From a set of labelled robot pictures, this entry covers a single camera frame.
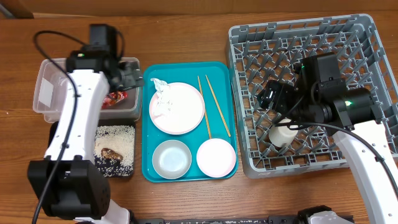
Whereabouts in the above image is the red snack wrapper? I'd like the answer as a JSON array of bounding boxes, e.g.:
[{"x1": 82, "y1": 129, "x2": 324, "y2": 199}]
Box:
[{"x1": 101, "y1": 91, "x2": 128, "y2": 110}]

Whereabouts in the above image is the white cup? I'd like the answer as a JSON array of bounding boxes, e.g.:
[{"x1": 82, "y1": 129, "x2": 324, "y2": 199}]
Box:
[{"x1": 269, "y1": 125, "x2": 298, "y2": 147}]

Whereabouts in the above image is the white tissue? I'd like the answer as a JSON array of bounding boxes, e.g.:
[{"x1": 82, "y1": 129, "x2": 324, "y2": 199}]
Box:
[{"x1": 151, "y1": 78, "x2": 178, "y2": 116}]

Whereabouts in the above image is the white rice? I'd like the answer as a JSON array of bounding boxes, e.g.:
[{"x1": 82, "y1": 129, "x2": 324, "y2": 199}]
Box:
[{"x1": 94, "y1": 124, "x2": 136, "y2": 177}]

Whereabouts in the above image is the brown food piece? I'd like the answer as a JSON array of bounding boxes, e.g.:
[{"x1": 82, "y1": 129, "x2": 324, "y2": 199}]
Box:
[{"x1": 101, "y1": 148, "x2": 123, "y2": 161}]

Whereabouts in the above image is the grey bowl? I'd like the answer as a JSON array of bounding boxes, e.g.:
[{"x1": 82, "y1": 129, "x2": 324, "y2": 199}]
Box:
[{"x1": 152, "y1": 140, "x2": 192, "y2": 180}]

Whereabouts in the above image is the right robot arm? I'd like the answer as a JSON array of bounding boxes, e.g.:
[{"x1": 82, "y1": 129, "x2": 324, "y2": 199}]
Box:
[{"x1": 257, "y1": 52, "x2": 397, "y2": 223}]

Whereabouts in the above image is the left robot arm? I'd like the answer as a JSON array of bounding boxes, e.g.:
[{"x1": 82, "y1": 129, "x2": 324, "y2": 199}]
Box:
[{"x1": 27, "y1": 51, "x2": 144, "y2": 223}]

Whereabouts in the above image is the grey dishwasher rack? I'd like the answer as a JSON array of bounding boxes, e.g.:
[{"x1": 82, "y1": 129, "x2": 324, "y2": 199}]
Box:
[{"x1": 227, "y1": 14, "x2": 397, "y2": 179}]

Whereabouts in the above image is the right wooden chopstick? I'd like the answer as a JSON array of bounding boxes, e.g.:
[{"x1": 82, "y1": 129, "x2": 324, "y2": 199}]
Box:
[{"x1": 205, "y1": 75, "x2": 231, "y2": 137}]

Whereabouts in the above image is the wooden chopstick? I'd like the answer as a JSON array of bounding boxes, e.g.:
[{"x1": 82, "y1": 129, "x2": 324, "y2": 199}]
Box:
[
  {"x1": 197, "y1": 76, "x2": 212, "y2": 139},
  {"x1": 205, "y1": 75, "x2": 231, "y2": 137}
]

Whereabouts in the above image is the large pink plate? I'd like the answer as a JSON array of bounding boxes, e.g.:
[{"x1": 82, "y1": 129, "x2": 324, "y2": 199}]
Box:
[{"x1": 149, "y1": 82, "x2": 204, "y2": 135}]

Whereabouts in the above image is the left wooden chopstick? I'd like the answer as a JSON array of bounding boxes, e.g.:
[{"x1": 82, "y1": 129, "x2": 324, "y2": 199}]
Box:
[{"x1": 197, "y1": 76, "x2": 212, "y2": 139}]

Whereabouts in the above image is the clear plastic bin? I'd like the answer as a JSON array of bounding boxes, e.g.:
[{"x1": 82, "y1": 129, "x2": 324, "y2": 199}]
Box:
[{"x1": 32, "y1": 59, "x2": 142, "y2": 123}]

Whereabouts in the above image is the black tray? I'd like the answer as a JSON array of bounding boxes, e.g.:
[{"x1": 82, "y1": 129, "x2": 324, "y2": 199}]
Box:
[{"x1": 48, "y1": 118, "x2": 137, "y2": 180}]

